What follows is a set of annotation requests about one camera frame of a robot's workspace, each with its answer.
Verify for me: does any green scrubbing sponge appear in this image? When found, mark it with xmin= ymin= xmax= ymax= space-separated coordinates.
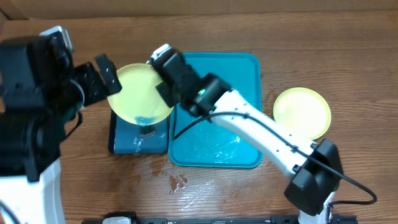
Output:
xmin=139 ymin=125 xmax=157 ymax=138

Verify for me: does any yellow plate with stain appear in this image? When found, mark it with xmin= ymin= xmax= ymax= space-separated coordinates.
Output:
xmin=273 ymin=87 xmax=331 ymax=140

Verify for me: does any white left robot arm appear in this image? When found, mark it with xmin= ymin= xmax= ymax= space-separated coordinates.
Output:
xmin=1 ymin=49 xmax=121 ymax=223

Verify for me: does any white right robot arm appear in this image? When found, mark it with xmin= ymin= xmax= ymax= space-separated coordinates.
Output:
xmin=152 ymin=57 xmax=343 ymax=223

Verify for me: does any small black water tray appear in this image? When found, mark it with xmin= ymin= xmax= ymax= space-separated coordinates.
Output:
xmin=108 ymin=111 xmax=169 ymax=154

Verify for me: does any large teal serving tray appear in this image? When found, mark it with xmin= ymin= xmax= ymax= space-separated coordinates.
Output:
xmin=168 ymin=52 xmax=263 ymax=169

